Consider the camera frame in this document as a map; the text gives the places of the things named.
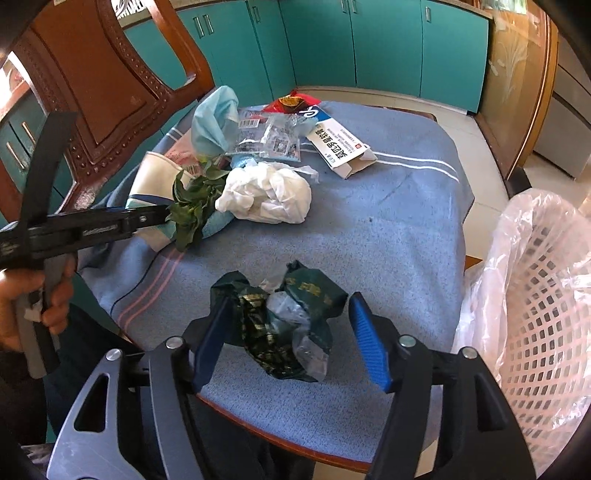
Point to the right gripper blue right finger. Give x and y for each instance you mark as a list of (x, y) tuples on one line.
[(378, 341)]

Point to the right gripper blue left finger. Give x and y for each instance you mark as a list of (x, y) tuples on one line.
[(203, 339)]

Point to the dark green wrapper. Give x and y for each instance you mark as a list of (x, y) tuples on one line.
[(283, 323)]

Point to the green leafy vegetable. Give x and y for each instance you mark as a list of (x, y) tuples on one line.
[(194, 204)]

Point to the white tissue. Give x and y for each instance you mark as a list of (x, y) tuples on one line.
[(268, 192)]

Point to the white blue medicine box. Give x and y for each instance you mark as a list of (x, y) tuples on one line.
[(344, 153)]

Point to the red snack wrapper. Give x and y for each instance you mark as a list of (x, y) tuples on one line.
[(292, 103)]

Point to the pink paper bag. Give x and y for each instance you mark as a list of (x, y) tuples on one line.
[(154, 179)]

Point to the white lattice trash basket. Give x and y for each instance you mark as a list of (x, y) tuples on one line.
[(526, 310)]

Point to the teal kitchen cabinets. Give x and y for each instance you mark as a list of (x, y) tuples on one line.
[(433, 50)]

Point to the person's left hand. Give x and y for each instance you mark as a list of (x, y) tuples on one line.
[(27, 284)]

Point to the blue striped tablecloth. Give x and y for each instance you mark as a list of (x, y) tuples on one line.
[(392, 232)]

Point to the brown wooden chair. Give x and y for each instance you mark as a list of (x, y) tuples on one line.
[(78, 59)]

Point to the clear plastic barcode bag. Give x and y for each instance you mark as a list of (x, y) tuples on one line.
[(271, 136)]

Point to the light blue face mask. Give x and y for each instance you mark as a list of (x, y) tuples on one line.
[(214, 125)]

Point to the wooden glass door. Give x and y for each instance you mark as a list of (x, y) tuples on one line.
[(519, 80)]

